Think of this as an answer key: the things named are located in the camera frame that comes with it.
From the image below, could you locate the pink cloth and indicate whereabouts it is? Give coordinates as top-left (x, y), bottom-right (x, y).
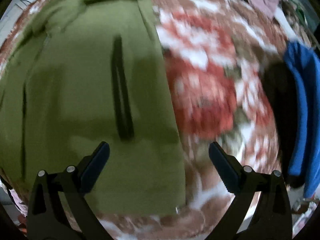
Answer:
top-left (249, 0), bottom-right (287, 20)

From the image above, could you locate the blue folded garment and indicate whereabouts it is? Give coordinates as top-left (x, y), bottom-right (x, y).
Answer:
top-left (263, 41), bottom-right (319, 198)

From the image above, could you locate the green hooded jacket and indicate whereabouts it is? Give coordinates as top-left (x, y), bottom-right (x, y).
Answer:
top-left (1, 0), bottom-right (185, 215)

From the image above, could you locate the floral brown bed blanket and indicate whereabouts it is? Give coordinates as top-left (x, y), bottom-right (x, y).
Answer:
top-left (1, 0), bottom-right (287, 239)

